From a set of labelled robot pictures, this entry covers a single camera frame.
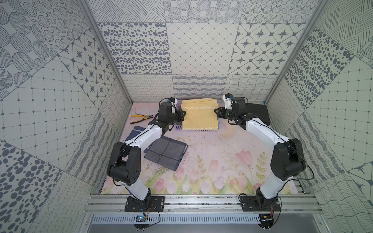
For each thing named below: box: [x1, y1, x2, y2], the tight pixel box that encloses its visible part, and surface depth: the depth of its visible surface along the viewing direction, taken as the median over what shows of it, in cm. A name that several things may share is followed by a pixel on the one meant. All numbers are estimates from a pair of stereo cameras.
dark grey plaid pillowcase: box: [143, 135, 189, 172], surface depth 93 cm
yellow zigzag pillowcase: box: [180, 98, 219, 131], surface depth 90 cm
